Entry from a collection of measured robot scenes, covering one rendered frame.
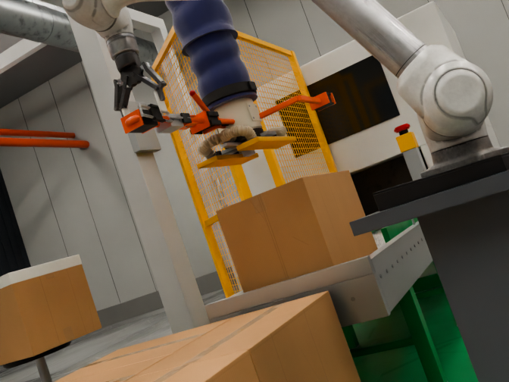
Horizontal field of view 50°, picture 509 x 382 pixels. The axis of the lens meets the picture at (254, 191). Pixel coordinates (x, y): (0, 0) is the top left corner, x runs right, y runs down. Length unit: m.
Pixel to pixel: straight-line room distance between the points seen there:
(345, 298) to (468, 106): 0.92
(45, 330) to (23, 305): 0.16
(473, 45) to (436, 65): 9.54
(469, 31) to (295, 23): 3.30
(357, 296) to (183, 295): 1.39
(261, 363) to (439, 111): 0.74
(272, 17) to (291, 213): 9.93
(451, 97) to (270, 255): 1.08
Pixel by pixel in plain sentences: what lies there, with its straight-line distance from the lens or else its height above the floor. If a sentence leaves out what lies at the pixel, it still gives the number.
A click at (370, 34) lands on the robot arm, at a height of 1.16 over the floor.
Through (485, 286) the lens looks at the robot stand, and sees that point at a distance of 1.52.
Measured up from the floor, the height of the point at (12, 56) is 6.00.
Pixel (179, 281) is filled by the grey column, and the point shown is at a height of 0.71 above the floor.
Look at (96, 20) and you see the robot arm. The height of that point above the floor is 1.51.
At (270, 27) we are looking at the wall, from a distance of 11.82.
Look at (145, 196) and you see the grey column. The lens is 3.17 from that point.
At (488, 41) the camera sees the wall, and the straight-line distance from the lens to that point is 10.89.
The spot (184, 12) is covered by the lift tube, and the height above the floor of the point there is 1.71.
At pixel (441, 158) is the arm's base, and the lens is 1.54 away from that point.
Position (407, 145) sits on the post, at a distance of 2.42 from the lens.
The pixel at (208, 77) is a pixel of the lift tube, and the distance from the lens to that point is 2.19.
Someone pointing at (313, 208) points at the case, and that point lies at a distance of 2.04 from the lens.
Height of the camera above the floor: 0.79
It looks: 5 degrees up
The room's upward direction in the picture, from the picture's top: 19 degrees counter-clockwise
